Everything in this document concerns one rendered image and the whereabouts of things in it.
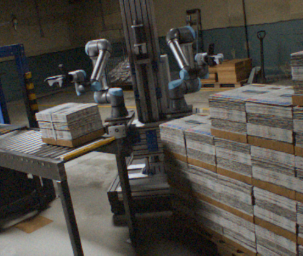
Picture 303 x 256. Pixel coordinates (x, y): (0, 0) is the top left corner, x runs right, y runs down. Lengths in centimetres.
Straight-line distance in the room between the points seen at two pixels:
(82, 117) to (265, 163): 125
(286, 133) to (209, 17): 844
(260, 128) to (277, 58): 748
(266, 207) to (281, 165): 28
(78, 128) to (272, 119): 130
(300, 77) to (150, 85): 173
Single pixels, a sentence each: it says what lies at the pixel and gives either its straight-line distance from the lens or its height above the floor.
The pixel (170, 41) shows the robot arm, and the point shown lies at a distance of 308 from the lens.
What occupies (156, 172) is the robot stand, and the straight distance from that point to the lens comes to 354.
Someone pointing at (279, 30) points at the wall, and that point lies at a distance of 932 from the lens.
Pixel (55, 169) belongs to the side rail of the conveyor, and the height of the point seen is 76.
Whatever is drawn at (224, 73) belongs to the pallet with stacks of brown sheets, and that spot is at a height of 35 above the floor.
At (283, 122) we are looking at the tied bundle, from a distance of 187.
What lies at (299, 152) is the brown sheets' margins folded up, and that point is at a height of 85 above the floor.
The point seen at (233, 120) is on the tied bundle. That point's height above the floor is 95.
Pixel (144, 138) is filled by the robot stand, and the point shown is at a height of 62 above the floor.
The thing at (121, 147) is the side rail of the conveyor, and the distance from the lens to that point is 268.
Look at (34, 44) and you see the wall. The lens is 1268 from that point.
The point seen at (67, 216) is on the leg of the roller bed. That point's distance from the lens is 249.
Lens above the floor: 146
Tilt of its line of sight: 15 degrees down
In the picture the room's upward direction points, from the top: 9 degrees counter-clockwise
